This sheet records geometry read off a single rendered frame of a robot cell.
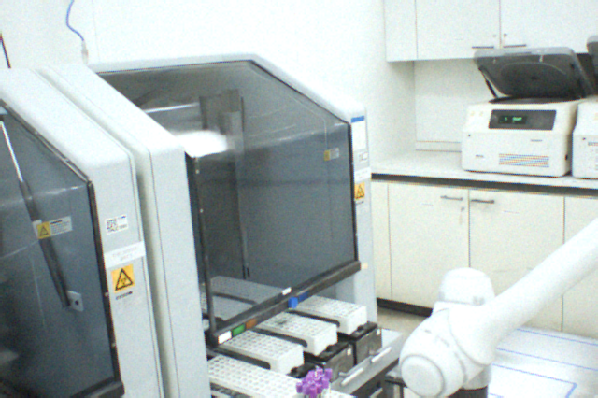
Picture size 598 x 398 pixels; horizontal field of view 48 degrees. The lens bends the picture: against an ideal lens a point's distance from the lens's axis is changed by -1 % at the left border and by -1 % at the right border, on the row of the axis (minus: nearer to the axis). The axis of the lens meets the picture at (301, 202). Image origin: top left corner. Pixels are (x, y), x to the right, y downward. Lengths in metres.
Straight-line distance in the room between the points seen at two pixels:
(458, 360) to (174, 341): 0.70
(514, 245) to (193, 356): 2.46
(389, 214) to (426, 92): 0.91
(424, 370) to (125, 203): 0.68
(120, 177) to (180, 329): 0.38
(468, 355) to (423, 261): 2.96
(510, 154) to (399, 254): 0.92
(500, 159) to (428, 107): 0.98
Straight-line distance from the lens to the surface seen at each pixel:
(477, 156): 3.73
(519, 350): 1.87
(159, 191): 1.45
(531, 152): 3.61
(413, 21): 4.16
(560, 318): 3.80
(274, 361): 1.75
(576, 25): 3.79
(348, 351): 1.92
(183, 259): 1.51
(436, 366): 1.04
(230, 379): 1.67
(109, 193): 1.37
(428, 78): 4.51
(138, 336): 1.47
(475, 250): 3.85
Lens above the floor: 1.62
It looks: 13 degrees down
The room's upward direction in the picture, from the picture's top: 4 degrees counter-clockwise
